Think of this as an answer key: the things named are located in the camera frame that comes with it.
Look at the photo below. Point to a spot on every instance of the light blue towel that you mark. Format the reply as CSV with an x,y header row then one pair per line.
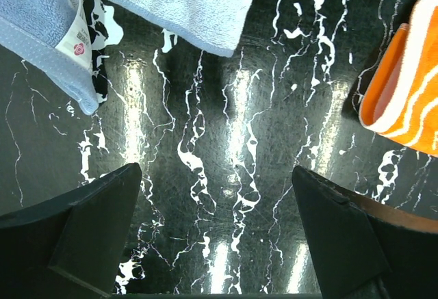
x,y
62,37

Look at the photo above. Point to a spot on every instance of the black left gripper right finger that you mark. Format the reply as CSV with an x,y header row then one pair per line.
x,y
361,248

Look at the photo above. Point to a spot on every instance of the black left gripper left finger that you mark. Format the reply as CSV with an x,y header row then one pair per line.
x,y
70,246

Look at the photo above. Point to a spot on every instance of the orange and white towel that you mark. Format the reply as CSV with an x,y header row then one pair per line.
x,y
400,102

